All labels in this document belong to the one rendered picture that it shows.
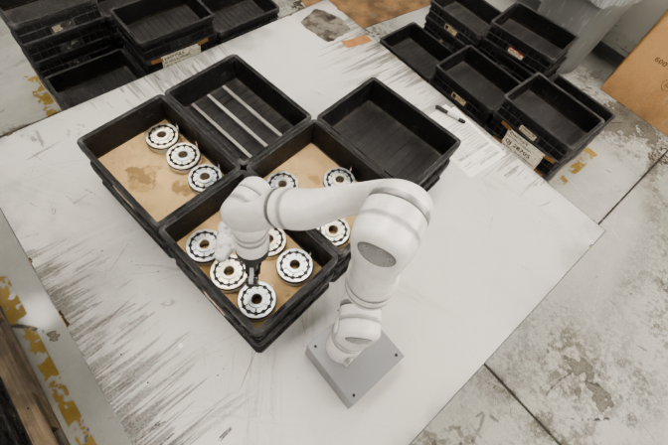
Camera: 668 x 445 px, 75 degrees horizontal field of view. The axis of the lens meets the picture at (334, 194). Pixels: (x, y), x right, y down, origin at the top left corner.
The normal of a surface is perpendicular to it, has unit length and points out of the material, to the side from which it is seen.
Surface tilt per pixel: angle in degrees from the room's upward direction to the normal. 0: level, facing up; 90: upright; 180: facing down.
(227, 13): 0
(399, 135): 0
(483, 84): 0
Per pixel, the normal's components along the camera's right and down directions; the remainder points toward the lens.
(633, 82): -0.68, 0.34
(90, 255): 0.11, -0.52
